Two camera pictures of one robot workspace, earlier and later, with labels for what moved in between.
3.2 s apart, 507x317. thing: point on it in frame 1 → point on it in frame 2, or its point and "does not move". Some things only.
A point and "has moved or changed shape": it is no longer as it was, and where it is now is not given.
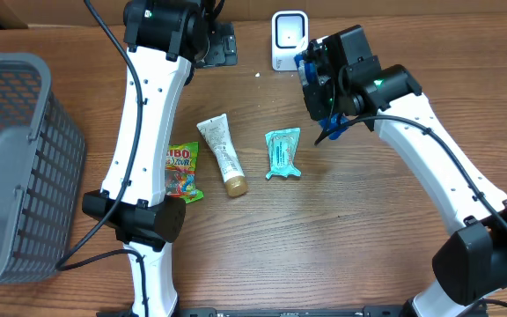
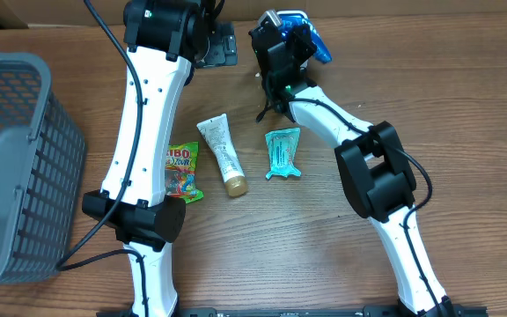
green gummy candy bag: x=180 y=172 does not move
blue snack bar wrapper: x=308 y=74 has moved or changed shape
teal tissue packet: x=282 y=146 does not move
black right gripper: x=317 y=106 → x=302 y=39
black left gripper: x=224 y=41 does not move
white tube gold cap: x=216 y=132 does not move
